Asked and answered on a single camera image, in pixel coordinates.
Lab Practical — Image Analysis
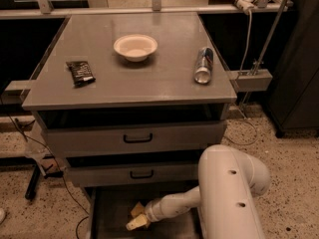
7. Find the silver blue drink can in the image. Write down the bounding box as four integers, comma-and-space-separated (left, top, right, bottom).
193, 47, 213, 85

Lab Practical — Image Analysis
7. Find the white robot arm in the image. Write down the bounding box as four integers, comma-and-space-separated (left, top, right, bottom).
126, 144, 270, 239

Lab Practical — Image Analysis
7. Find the grey drawer cabinet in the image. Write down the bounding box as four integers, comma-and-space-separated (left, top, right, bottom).
23, 13, 235, 227

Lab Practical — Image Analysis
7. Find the grey drawer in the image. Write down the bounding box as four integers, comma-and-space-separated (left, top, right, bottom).
89, 182, 203, 239
68, 161, 199, 187
43, 120, 226, 157

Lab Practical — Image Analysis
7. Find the white power cable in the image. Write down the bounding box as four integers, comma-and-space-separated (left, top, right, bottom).
222, 9, 259, 147

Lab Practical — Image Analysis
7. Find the metal stand pole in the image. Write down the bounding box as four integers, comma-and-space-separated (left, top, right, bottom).
249, 0, 288, 76

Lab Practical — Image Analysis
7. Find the grey bracket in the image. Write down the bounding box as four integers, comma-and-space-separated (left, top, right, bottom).
1, 80, 35, 105
226, 69, 272, 93

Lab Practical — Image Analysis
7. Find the grey left side bracket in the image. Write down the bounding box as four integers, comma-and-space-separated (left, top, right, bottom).
1, 80, 35, 105

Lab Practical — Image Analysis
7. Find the bottom grey drawer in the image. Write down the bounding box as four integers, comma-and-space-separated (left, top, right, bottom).
89, 182, 203, 239

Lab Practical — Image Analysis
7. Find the grey right side bracket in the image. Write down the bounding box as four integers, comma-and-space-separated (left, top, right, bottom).
226, 69, 272, 93

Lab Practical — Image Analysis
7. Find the black floor cable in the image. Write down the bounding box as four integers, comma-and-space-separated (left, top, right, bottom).
0, 97, 91, 239

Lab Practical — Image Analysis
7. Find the black clamp tool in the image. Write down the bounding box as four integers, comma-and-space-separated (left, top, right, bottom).
25, 155, 64, 201

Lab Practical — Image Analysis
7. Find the dark cabinet at right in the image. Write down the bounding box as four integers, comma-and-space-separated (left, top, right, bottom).
265, 0, 319, 137

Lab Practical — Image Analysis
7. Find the grey back rail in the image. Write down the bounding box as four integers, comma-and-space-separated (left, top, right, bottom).
0, 0, 294, 21

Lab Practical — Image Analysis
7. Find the yellow sponge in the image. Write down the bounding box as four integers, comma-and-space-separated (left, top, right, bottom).
131, 202, 145, 218

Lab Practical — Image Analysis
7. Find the top grey drawer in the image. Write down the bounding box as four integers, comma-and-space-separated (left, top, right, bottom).
43, 120, 226, 157

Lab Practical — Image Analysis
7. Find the black snack packet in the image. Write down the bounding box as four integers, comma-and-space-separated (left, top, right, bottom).
66, 61, 96, 88

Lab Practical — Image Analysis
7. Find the middle grey drawer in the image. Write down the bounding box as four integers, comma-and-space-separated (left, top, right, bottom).
68, 161, 199, 187

